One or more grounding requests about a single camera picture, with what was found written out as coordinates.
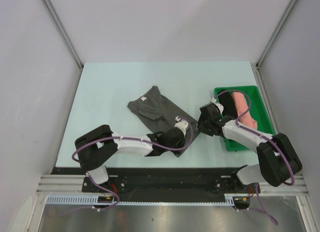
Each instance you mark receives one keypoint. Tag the grey t shirt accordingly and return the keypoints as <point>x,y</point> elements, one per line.
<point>158,114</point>

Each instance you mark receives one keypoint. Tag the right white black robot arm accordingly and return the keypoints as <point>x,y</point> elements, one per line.
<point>278,162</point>

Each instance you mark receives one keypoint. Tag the aluminium corner post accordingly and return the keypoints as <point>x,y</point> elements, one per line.
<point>276,32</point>
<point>49,7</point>

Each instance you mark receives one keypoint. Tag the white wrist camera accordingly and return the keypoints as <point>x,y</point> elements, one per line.
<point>181,124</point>
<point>218,105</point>

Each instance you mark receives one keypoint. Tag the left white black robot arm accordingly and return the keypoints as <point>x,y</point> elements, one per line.
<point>97,146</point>

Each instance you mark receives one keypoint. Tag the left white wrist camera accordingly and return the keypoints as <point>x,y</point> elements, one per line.
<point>181,124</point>

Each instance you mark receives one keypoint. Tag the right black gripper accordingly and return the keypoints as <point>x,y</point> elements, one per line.
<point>201,127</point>

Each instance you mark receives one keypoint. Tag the right aluminium corner post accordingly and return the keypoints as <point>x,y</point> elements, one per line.
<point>276,32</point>

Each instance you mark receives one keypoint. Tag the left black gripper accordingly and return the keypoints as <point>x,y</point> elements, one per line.
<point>181,142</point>

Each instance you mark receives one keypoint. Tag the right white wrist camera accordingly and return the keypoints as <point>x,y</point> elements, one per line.
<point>218,105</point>

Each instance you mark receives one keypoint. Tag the green plastic tray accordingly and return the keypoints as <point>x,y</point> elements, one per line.
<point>257,111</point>

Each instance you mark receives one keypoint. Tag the white slotted cable duct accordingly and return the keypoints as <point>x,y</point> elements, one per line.
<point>95,200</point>

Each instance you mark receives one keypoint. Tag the pink rolled t shirt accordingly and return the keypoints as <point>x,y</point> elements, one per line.
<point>241,106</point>

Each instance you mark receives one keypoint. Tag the left aluminium corner post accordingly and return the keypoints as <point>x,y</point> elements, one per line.
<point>49,7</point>

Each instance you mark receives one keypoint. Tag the aluminium frame rail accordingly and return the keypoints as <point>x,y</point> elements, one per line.
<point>60,185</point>

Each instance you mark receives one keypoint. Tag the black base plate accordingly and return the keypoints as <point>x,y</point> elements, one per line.
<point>171,185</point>

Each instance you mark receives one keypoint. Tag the black rolled t shirt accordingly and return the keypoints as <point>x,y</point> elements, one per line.
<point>229,108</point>

